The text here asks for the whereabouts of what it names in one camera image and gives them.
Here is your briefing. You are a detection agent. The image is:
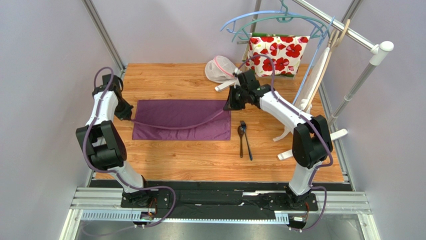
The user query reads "purple cloth napkin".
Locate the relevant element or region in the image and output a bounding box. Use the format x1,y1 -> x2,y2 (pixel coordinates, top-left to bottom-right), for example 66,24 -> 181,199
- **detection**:
132,99 -> 232,141

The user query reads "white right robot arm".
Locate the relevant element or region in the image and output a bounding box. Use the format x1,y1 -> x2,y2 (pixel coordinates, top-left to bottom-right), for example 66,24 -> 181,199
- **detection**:
223,69 -> 333,206

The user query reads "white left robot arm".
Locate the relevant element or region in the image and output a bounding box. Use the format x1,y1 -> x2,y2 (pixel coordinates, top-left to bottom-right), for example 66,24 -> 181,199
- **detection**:
75,74 -> 150,206

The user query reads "white mesh laundry bag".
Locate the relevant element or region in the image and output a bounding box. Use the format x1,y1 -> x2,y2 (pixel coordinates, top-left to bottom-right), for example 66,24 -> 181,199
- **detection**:
204,55 -> 237,84

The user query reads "red poppy floral cloth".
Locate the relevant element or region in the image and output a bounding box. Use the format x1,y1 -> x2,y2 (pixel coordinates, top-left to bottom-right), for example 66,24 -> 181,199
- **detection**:
245,33 -> 311,78

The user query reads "white towel on hanger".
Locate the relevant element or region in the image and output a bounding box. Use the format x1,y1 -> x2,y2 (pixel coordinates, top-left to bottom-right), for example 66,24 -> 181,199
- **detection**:
293,47 -> 330,114

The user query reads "light blue plastic hanger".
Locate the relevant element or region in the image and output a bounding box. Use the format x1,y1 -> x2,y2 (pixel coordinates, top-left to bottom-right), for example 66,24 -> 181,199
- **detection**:
219,9 -> 329,39

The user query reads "teal plastic hanger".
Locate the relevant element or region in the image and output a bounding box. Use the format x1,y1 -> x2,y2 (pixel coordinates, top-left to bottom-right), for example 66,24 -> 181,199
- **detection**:
231,0 -> 325,42

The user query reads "metal clothes rack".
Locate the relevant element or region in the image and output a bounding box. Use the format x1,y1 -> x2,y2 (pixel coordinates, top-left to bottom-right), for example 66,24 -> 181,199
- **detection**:
214,0 -> 395,161

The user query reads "blue thin wire hanger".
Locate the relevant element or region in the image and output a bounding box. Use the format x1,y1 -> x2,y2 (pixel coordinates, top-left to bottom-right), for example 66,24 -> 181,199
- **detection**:
292,15 -> 336,106

